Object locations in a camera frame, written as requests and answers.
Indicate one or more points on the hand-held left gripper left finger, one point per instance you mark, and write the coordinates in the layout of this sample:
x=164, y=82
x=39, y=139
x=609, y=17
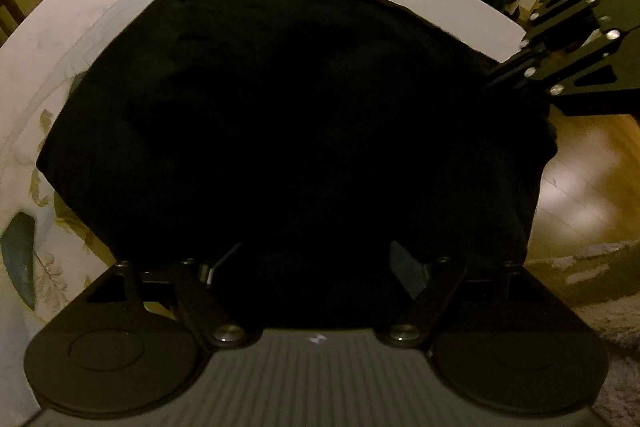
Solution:
x=192, y=287

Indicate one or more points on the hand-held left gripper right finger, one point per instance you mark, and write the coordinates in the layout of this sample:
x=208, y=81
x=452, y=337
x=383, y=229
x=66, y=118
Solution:
x=407, y=272

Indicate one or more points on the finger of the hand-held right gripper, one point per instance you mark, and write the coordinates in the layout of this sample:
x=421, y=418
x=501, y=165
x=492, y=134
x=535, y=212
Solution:
x=560, y=14
x=565, y=62

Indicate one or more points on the black garment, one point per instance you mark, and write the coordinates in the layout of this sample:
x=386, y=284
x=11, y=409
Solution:
x=300, y=107

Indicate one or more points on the grey shaggy rug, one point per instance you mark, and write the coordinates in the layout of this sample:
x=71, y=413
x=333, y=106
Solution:
x=590, y=277

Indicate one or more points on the leaf print white tablecloth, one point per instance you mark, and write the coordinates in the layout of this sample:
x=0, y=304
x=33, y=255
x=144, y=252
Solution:
x=60, y=57

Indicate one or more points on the slatted wooden chair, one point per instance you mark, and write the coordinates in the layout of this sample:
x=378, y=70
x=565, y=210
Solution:
x=9, y=17

